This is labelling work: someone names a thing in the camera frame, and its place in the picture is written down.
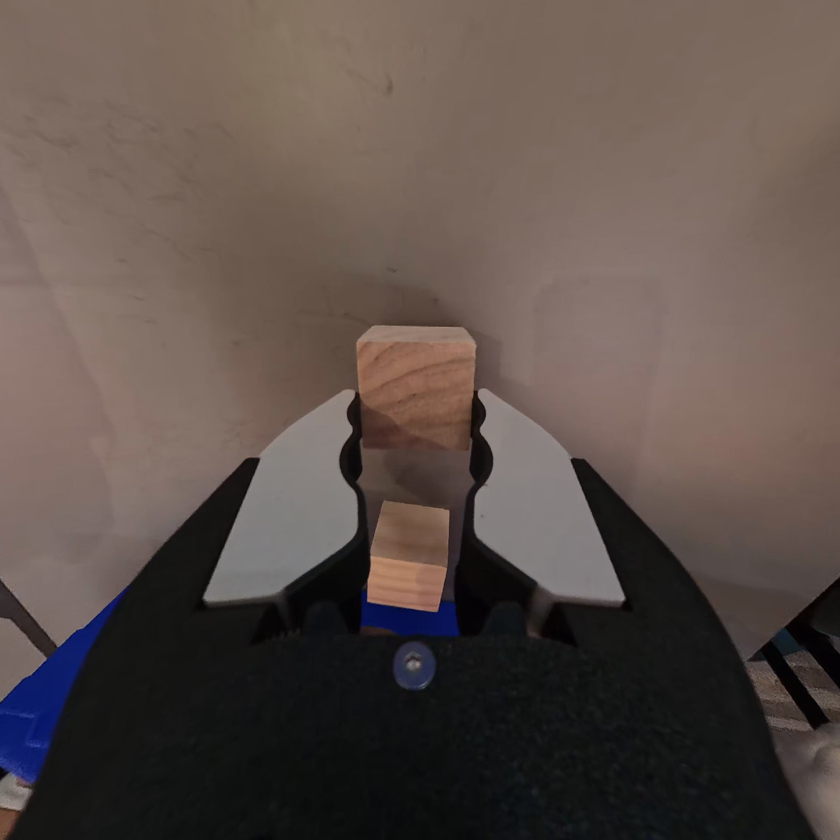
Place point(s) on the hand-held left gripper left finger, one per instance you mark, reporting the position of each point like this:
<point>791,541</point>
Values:
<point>282,525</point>

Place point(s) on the black table frame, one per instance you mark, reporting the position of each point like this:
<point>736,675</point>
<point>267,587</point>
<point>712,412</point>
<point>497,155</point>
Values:
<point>794,669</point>

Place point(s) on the light wooden cube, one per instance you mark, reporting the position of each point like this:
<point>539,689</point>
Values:
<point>407,544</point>
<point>413,380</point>

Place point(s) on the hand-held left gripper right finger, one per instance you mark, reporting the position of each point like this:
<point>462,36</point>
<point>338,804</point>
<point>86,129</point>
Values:
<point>544,525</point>

